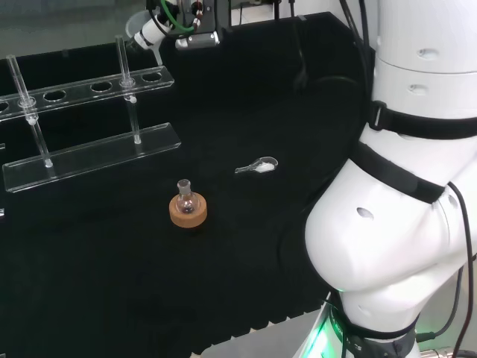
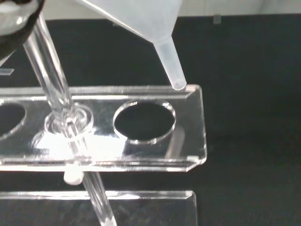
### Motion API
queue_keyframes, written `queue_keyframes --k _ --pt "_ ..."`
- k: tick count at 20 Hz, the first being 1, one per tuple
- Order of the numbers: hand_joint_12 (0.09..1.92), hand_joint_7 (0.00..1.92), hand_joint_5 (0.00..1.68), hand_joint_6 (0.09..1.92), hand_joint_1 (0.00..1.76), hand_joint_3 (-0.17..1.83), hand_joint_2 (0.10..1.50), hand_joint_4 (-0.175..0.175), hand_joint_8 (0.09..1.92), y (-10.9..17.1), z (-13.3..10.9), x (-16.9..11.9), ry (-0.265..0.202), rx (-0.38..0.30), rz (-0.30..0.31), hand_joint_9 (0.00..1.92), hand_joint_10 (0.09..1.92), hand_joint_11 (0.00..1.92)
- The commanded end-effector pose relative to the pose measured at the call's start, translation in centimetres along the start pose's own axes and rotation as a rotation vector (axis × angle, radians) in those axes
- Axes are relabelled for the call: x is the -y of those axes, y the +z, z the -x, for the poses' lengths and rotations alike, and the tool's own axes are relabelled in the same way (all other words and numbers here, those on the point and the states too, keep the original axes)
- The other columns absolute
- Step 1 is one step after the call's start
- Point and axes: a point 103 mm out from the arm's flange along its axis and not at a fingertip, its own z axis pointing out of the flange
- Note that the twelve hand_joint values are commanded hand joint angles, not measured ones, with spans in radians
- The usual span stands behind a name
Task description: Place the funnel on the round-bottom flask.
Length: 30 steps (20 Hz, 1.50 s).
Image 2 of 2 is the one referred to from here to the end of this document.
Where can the clear glass funnel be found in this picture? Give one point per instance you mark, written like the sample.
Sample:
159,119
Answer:
49,70

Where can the black bench cloth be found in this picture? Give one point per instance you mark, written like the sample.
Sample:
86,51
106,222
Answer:
247,99

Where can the small clear cloth clip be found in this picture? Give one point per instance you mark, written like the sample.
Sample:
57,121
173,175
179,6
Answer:
217,19

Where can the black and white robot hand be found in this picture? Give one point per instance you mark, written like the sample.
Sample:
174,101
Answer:
14,40

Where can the clear acrylic funnel stand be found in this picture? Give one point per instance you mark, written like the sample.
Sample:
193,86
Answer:
103,150

